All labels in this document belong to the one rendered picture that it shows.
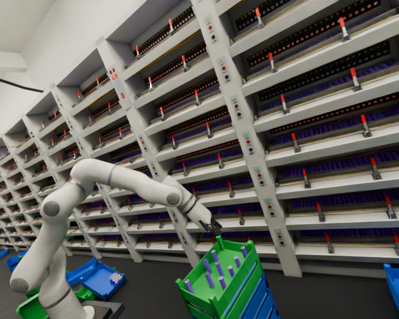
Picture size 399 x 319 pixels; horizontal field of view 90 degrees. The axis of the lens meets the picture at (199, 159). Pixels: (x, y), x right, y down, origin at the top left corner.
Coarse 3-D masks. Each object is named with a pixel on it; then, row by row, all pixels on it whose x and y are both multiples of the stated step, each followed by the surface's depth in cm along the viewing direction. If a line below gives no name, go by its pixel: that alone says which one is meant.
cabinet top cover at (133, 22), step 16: (144, 0) 104; (160, 0) 108; (176, 0) 113; (128, 16) 112; (144, 16) 116; (160, 16) 122; (112, 32) 120; (128, 32) 126; (96, 48) 130; (80, 64) 142; (96, 64) 151; (64, 80) 158; (80, 80) 169; (48, 96) 176; (32, 112) 199
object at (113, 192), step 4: (136, 168) 175; (140, 168) 173; (144, 168) 171; (148, 168) 169; (144, 172) 171; (148, 172) 167; (148, 176) 160; (152, 176) 155; (108, 188) 179; (112, 188) 180; (116, 188) 178; (108, 192) 178; (112, 192) 175; (116, 192) 172; (120, 192) 169; (124, 192) 167; (128, 192) 165; (132, 192) 163; (112, 196) 178; (116, 196) 175
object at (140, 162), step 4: (140, 148) 165; (128, 152) 173; (116, 156) 183; (108, 160) 185; (136, 160) 153; (140, 160) 148; (144, 160) 143; (124, 164) 161; (128, 164) 155; (132, 164) 150; (136, 164) 149; (140, 164) 147; (144, 164) 145; (132, 168) 153
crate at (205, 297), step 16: (208, 256) 94; (224, 256) 95; (240, 256) 91; (256, 256) 87; (192, 272) 86; (224, 272) 85; (240, 272) 78; (208, 288) 80; (208, 304) 68; (224, 304) 69
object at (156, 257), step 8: (112, 256) 221; (120, 256) 212; (128, 256) 205; (144, 256) 191; (152, 256) 185; (160, 256) 179; (168, 256) 174; (176, 256) 170; (184, 256) 166; (264, 264) 130; (272, 264) 127; (280, 264) 124
